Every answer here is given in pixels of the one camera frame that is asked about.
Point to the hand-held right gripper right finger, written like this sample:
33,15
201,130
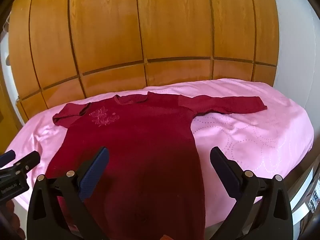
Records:
225,171

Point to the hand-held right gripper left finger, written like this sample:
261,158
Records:
93,171

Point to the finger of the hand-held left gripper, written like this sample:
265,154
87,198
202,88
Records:
7,158
28,161

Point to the dark red long-sleeved shirt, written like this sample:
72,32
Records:
150,142

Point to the person's left hand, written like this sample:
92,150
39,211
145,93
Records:
15,217

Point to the pink bed sheet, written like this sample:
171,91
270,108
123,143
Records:
250,135

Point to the silver appliance with label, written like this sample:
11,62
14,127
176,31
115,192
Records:
303,187

